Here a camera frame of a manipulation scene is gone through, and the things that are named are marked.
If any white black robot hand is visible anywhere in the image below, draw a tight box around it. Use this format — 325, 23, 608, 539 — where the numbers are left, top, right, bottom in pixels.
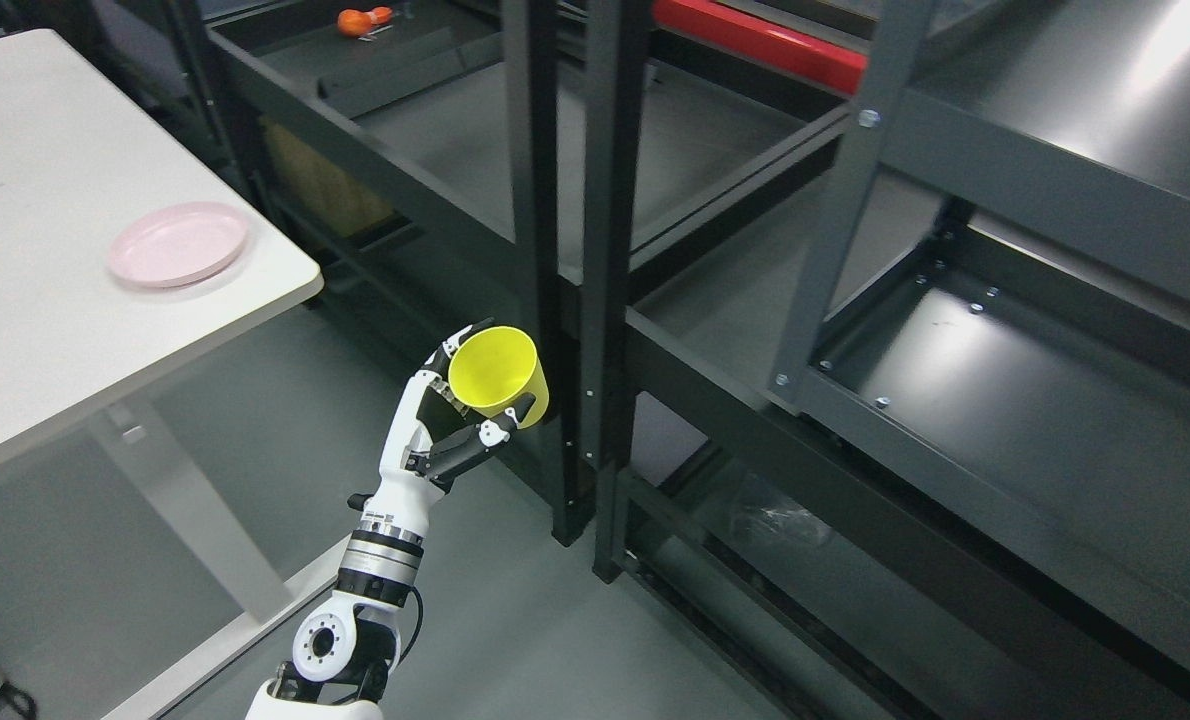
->
352, 318, 536, 538

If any yellow plastic cup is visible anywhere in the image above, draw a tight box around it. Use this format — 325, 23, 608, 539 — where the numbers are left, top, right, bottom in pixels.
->
447, 325, 550, 428

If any black metal shelf rack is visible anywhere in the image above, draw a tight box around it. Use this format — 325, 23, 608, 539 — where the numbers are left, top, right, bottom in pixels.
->
84, 1, 845, 546

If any orange object on shelf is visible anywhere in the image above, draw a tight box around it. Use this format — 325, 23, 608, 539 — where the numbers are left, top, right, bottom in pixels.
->
336, 6, 394, 40

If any grey metal shelf rack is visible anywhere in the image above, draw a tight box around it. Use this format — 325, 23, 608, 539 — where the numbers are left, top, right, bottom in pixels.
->
599, 1, 1190, 719

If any pink plastic plate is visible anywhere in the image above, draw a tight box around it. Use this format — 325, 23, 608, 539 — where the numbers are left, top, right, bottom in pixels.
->
106, 201, 249, 290

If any white table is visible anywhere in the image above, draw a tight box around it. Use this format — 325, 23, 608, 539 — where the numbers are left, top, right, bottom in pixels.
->
0, 29, 324, 719

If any red bar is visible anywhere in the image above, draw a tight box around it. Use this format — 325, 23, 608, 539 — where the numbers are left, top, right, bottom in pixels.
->
653, 1, 868, 95

